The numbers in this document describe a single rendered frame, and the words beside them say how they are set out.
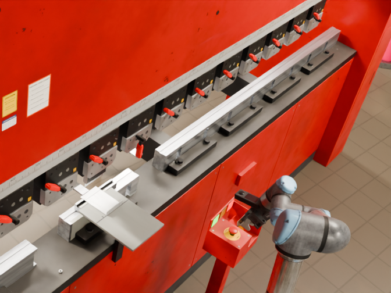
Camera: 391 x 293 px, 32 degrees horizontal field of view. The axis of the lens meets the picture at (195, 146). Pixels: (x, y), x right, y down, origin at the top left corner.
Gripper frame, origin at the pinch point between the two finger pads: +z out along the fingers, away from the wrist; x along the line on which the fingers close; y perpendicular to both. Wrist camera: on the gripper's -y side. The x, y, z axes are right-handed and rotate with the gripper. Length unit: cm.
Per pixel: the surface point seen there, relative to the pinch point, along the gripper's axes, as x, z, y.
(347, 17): 172, -7, -36
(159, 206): -17.3, 7.8, -27.1
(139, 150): -28, -20, -45
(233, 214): 14.1, 13.6, -3.5
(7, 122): -89, -58, -66
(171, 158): 4.4, 6.2, -39.0
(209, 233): -5.5, 11.1, -5.0
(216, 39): 16, -47, -57
